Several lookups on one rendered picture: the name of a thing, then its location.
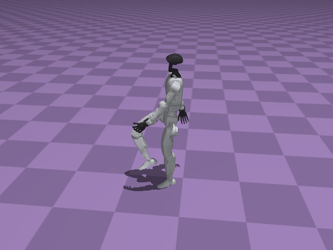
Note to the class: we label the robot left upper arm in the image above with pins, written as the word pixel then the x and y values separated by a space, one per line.
pixel 173 90

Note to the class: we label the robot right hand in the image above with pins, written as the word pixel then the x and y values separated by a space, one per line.
pixel 183 114

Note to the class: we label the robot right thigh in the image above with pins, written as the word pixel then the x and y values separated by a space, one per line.
pixel 136 134

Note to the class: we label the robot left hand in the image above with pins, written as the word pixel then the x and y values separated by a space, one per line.
pixel 140 126

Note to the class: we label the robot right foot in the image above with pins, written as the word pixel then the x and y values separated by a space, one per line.
pixel 147 164

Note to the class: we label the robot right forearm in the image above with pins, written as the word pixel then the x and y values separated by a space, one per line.
pixel 182 106

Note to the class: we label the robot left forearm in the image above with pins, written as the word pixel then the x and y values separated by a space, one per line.
pixel 158 112

